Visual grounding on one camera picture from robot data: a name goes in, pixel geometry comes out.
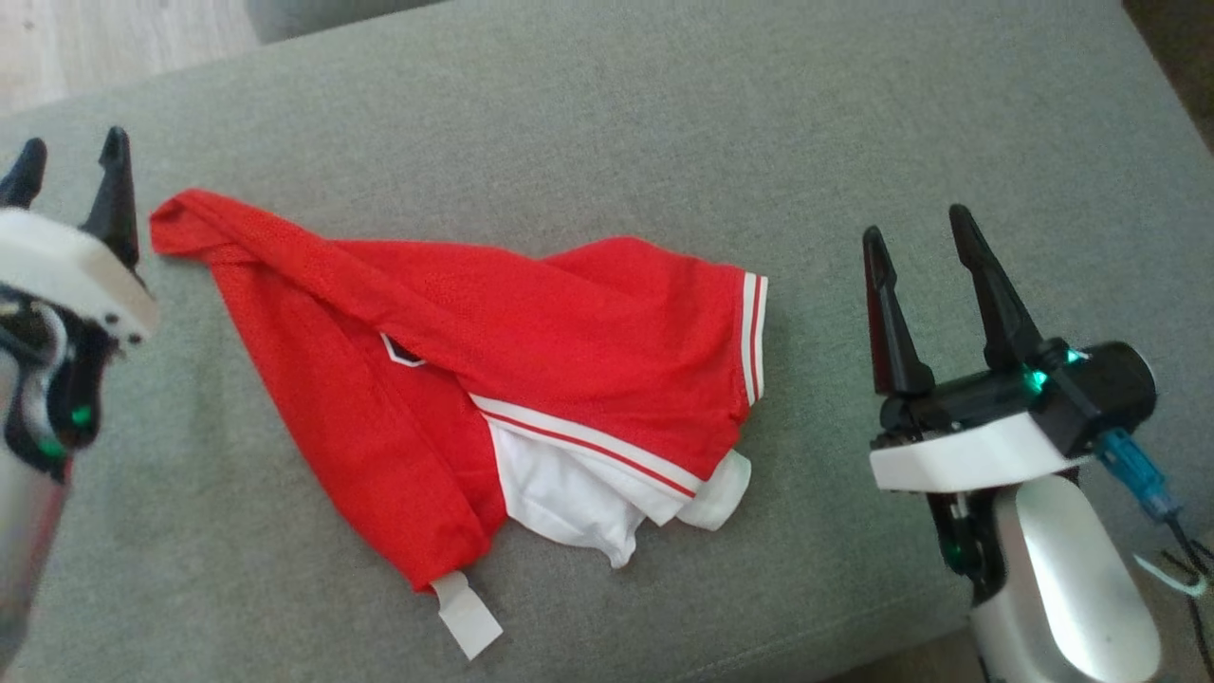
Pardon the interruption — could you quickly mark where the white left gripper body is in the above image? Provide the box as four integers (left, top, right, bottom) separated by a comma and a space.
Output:
0, 207, 160, 347

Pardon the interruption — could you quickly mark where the grey fabric sofa seat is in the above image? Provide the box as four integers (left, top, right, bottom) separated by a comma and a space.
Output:
0, 0, 1214, 683

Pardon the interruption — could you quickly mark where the red Bulls 23 jersey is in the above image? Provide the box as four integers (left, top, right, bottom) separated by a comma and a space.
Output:
149, 188, 769, 662

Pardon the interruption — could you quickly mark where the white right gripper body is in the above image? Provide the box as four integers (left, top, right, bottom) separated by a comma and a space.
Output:
868, 365, 1092, 494

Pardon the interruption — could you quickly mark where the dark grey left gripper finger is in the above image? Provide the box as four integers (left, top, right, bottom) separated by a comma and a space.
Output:
0, 138, 48, 212
79, 126, 143, 276

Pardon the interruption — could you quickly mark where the right camera cable blue plug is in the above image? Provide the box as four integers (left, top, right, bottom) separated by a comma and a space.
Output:
1094, 427, 1214, 670

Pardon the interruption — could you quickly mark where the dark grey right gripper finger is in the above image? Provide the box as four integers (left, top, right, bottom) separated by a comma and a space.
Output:
948, 203, 1049, 373
861, 225, 938, 399

